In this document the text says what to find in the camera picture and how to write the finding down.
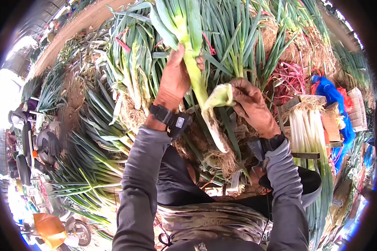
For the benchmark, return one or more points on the person's body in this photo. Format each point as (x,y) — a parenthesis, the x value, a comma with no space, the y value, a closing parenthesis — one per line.
(207,222)

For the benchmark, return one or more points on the blue plastic sheet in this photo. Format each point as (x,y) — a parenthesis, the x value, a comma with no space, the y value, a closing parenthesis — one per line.
(331,92)

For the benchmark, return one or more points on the parked motor scooter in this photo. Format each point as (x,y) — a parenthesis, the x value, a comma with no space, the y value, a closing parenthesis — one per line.
(77,232)
(45,144)

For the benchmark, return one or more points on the red plastic bag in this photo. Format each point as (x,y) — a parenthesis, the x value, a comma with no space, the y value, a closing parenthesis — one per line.
(345,98)

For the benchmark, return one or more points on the person's left thumb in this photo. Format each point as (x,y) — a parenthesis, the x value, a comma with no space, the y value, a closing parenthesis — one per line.
(179,56)

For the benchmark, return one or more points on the person's left hand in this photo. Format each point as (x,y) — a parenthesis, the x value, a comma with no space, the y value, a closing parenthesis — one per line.
(172,84)

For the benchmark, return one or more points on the person's left fingers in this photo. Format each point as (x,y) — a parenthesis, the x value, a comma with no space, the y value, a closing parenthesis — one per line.
(201,63)

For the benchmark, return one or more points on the person's right thumb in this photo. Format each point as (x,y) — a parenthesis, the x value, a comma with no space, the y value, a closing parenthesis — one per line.
(239,110)

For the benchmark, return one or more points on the orange bag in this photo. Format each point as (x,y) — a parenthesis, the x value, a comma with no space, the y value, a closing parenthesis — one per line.
(50,230)

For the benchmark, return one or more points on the stack of peeled white onions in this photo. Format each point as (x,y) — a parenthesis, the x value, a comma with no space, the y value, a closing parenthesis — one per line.
(301,131)

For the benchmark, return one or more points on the black wrist band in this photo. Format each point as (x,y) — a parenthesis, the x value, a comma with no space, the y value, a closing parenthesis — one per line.
(171,119)
(270,144)

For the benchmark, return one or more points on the wooden rack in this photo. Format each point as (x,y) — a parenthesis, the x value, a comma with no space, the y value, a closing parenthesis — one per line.
(305,155)

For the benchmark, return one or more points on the person's right hand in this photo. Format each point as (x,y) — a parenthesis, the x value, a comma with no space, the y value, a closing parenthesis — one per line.
(254,106)

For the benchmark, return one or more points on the person's right fingers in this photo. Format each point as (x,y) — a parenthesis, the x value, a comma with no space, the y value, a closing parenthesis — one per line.
(240,85)

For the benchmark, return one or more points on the pile of unpeeled green onions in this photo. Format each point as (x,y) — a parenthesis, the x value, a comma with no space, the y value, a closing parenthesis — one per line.
(132,62)

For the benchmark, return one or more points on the white woven basket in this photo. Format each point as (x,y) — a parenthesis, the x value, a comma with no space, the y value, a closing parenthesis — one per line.
(358,109)

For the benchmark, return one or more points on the person's legs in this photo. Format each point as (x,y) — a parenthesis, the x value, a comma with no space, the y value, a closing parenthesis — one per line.
(176,182)

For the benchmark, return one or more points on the single green onion stalk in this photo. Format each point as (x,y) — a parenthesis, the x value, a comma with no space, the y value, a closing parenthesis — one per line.
(196,78)

